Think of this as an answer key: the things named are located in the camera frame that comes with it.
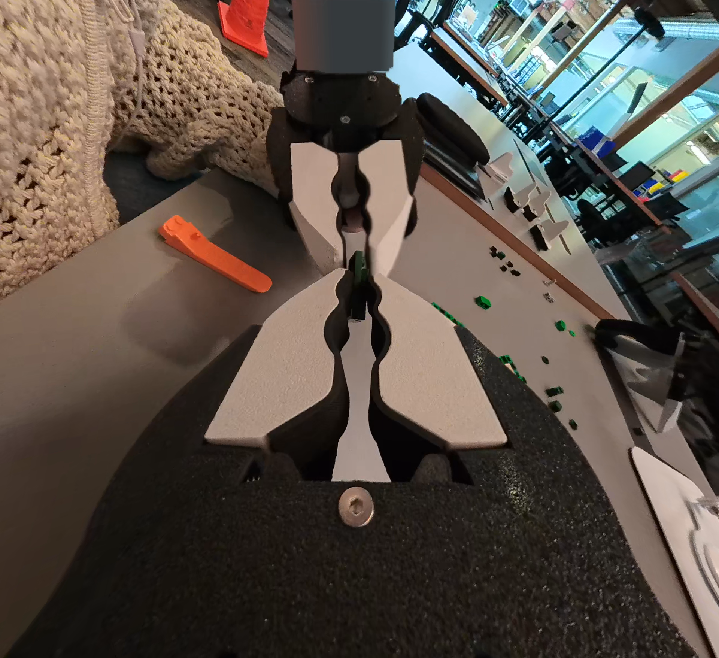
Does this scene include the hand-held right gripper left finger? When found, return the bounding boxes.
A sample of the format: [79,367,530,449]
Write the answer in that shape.
[204,269,350,449]

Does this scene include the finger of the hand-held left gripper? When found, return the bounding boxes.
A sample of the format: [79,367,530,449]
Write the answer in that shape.
[289,141,347,272]
[358,139,415,277]

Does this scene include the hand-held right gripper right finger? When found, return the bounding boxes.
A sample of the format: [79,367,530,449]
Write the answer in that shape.
[368,273,509,451]

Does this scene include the dark green brick plate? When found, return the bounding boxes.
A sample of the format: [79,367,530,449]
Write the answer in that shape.
[347,251,370,323]

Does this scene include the person's left forearm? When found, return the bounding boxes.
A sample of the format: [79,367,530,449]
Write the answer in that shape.
[112,6,284,192]

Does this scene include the green brick build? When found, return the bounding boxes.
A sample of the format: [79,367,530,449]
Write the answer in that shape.
[498,354,529,385]

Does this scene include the black padded cushion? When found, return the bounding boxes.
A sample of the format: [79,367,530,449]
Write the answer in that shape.
[416,92,491,171]

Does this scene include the scattered small green bricks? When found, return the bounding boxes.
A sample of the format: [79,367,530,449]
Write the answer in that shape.
[474,245,644,437]

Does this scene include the wood-edged grey table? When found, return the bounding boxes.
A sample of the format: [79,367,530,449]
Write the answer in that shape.
[393,43,619,322]

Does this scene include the white pointed tool holder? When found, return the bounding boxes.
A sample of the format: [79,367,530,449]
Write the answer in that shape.
[476,151,516,185]
[522,192,552,224]
[530,218,570,250]
[503,184,541,218]

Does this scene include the orange brick separator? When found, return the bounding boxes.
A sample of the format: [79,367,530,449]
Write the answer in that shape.
[158,215,274,294]

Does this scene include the person's dark trousers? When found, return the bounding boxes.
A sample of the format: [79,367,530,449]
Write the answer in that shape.
[103,149,206,224]

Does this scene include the grey pointed tool holder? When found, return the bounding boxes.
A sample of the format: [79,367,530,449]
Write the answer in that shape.
[587,318,719,434]

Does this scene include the white cord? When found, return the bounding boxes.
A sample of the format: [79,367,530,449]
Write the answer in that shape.
[84,0,149,125]

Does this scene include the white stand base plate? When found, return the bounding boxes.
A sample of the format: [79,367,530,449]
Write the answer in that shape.
[629,446,719,645]

